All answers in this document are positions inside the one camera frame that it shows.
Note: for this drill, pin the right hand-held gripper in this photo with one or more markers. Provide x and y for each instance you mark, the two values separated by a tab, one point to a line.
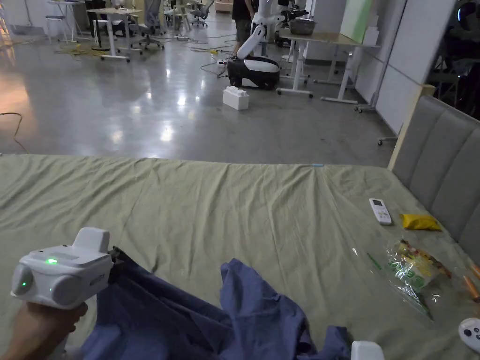
366	350

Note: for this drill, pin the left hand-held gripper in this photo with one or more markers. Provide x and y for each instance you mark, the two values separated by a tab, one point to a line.
67	272

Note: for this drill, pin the dark blue shirt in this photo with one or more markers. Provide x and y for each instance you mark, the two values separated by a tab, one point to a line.
210	318

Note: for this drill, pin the person's left hand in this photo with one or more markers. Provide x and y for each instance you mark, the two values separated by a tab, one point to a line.
48	326

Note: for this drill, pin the clear plastic snack bag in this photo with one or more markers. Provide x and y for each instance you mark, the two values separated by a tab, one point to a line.
410	272

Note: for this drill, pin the white hand controller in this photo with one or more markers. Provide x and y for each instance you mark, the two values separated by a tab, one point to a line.
470	333

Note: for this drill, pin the bed with pale green sheet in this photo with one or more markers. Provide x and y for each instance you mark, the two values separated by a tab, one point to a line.
232	210

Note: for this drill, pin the orange snack stick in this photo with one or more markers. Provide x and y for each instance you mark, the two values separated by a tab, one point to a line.
476	270
471	287

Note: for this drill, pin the yellow snack packet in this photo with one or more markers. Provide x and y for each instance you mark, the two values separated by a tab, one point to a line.
418	222

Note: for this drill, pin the white remote control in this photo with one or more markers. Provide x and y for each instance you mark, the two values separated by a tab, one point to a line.
381	211

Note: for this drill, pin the white foam block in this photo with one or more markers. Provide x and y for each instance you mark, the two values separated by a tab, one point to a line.
236	98

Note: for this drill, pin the grey padded headboard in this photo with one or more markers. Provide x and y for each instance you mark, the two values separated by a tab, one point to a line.
442	157

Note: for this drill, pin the wooden desk with white legs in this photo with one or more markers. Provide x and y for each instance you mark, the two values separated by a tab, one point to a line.
322	56
112	26

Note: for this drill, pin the white and black robot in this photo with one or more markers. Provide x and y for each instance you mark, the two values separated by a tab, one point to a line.
255	63

